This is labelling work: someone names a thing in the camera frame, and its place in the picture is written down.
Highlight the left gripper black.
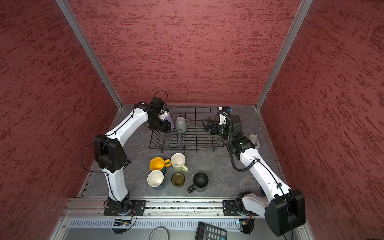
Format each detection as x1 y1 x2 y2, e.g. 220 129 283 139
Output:
147 114 172 134

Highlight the lavender plastic cup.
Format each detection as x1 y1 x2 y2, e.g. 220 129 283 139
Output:
167 115 175 131

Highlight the white ceramic mug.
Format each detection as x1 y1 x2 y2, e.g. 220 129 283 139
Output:
176 116 191 134

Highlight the black mug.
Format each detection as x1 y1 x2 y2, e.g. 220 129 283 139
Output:
187 172 209 193

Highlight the clear glass tumbler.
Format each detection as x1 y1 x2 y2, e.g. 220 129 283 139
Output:
162 131 173 145

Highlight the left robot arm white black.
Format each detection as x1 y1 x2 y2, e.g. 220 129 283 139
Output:
94 97 172 216

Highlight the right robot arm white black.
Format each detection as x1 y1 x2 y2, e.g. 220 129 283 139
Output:
202 110 306 237

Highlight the yellow mug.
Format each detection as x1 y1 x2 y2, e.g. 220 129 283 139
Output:
150 157 172 171

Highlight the white plastic tape dispenser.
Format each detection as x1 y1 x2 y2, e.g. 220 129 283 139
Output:
249 133 260 149

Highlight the white cup dark green base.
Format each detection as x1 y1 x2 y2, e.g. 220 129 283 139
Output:
147 170 165 189

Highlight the olive green glass cup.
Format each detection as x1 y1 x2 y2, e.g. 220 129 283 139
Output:
171 172 185 188

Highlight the round grey disc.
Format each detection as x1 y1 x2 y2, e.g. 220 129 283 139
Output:
149 227 169 240

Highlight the black calculator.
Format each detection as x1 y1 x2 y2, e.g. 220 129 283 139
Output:
195 222 228 240

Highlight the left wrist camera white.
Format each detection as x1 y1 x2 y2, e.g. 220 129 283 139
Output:
159 110 170 121

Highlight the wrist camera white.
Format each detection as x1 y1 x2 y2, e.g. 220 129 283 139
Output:
159 110 170 121
218 106 231 125

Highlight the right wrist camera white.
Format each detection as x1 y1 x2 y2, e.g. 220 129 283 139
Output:
218 106 231 125

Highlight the black wire dish rack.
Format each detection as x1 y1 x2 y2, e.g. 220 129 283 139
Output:
149 106 224 153

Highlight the cream mug green handle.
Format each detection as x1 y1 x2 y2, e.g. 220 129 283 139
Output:
171 153 189 172

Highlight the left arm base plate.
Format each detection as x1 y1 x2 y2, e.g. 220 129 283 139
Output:
104 200 147 217

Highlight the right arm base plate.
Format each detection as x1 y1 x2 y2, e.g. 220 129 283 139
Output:
223 199 265 217

